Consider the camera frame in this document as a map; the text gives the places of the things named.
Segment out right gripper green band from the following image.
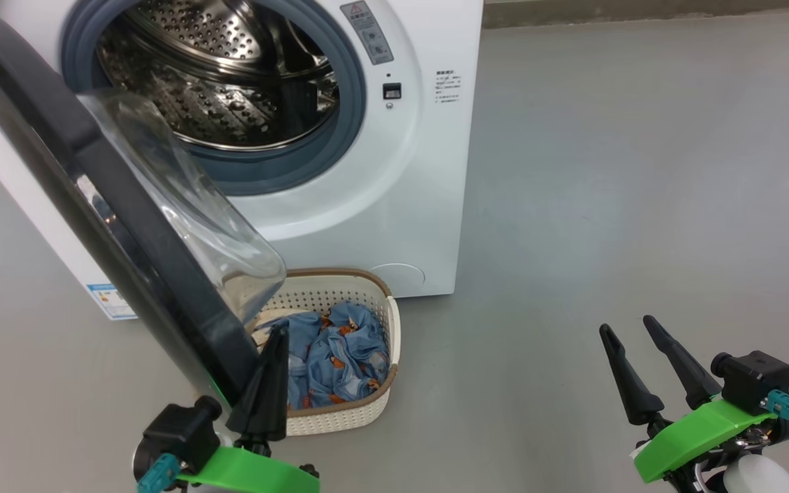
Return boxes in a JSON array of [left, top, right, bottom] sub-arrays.
[[599, 314, 789, 493]]

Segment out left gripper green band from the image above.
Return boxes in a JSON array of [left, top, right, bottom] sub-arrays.
[[175, 325, 321, 493]]

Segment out blue bear print garment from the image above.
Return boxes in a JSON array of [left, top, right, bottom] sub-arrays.
[[305, 301, 392, 409]]

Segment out black round glass washer door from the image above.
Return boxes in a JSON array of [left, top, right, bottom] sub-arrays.
[[0, 10, 290, 412]]

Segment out white front-load washing machine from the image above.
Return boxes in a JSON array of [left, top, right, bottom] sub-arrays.
[[0, 0, 484, 321]]

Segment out stainless steel washing machine drum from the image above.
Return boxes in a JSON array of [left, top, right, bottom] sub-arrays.
[[97, 0, 340, 153]]

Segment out cream laundry basket brown rim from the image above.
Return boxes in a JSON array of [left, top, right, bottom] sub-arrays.
[[247, 267, 402, 438]]

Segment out blue energy label sticker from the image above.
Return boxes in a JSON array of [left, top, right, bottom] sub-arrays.
[[85, 282, 137, 321]]

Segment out round white filter cover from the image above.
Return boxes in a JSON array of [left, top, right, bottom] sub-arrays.
[[367, 262, 427, 297]]

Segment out small black text label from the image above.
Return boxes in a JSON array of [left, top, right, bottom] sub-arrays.
[[434, 68, 463, 104]]

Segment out grey warning sticker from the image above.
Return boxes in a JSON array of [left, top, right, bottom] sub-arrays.
[[340, 0, 395, 66]]

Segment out teal left camera connector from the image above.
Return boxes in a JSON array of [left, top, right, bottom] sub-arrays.
[[136, 452, 181, 493]]

